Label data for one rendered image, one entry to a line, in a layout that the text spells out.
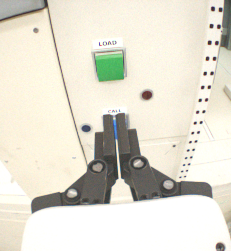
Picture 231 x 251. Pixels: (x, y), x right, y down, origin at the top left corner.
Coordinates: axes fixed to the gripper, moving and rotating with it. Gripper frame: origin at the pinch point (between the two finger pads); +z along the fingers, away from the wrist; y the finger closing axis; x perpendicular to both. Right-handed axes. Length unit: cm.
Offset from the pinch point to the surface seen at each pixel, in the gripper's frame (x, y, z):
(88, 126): -9.4, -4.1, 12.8
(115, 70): 0.0, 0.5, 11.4
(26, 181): -23.0, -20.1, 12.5
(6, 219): -47, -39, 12
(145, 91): -4.2, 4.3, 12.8
